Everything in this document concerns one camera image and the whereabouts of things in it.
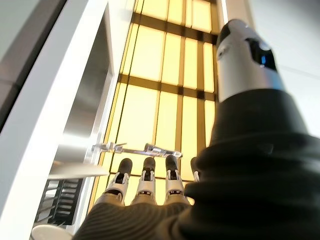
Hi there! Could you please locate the chrome gooseneck kitchen faucet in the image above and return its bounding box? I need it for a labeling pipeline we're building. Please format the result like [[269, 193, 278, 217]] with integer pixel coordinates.
[[90, 141, 183, 159]]

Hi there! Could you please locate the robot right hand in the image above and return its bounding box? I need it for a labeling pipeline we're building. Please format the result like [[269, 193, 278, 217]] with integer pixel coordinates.
[[74, 18, 320, 240]]

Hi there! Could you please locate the black dish drying rack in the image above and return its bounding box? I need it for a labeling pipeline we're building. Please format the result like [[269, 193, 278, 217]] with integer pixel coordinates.
[[34, 177, 84, 226]]

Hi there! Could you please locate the cream round plate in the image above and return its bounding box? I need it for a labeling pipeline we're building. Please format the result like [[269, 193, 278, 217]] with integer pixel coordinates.
[[30, 224, 75, 240]]

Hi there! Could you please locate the stainless steel sink basin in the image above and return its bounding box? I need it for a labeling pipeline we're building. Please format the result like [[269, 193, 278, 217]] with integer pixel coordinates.
[[53, 22, 116, 166]]

